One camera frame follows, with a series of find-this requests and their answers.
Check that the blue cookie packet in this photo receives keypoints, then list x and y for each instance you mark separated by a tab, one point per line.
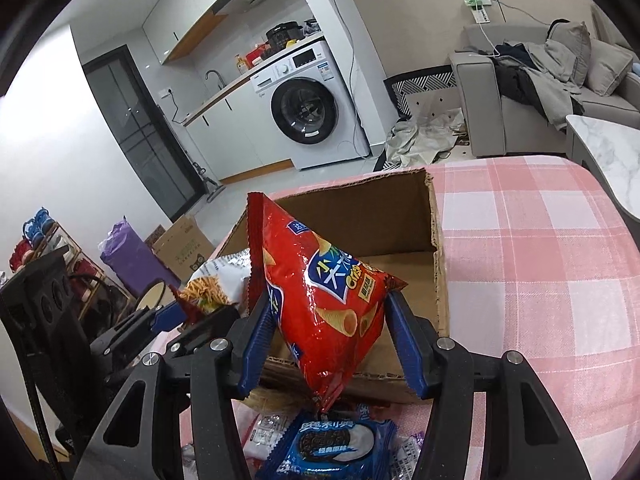
325	455

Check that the white noodle snack bag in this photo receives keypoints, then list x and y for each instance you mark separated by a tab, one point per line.
220	285

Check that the white washing machine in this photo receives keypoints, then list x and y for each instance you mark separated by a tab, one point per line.
320	72

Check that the dark glass door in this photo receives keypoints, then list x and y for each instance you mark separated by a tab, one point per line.
140	130

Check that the grey jacket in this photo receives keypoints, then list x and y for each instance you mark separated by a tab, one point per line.
540	80

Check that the black patterned chair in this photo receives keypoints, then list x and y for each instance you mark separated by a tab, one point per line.
425	85

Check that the black cooking pot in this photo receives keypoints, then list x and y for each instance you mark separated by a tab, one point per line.
284	35

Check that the grey sofa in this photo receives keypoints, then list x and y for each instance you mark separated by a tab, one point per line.
480	110

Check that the kitchen faucet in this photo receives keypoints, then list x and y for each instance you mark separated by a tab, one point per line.
216	77

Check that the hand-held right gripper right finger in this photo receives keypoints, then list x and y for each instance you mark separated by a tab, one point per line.
407	347

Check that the grey pillow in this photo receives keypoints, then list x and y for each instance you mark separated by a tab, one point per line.
610	67
567	50

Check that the purple white snack packet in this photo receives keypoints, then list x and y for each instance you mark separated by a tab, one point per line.
407	455

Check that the white wall cabinet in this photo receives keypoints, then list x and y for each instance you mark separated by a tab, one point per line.
170	25

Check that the plain cardboard box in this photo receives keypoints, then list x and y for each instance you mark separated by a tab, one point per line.
182	250

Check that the crumpled beige cloth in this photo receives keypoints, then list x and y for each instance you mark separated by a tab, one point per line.
425	135

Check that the red box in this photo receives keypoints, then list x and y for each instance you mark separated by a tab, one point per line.
259	56

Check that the orange bottle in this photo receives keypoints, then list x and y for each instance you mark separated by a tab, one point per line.
241	64

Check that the wooden shoe rack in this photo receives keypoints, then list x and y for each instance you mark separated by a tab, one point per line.
60	255

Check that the marble coffee table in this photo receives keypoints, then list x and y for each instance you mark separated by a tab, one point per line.
610	145

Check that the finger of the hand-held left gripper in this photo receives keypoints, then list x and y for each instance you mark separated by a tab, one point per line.
205	327
169	314

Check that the white kitchen base cabinet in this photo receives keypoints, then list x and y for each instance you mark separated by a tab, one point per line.
235	130

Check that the white green power strip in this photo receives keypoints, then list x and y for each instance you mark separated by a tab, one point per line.
477	5

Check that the red chip bag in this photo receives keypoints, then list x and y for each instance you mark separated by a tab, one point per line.
320	310

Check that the purple plastic bag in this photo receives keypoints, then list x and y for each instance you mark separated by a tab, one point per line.
130	255

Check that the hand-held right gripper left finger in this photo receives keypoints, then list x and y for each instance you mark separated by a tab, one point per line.
254	345

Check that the printed cardboard box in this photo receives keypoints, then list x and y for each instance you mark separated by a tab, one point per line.
350	220

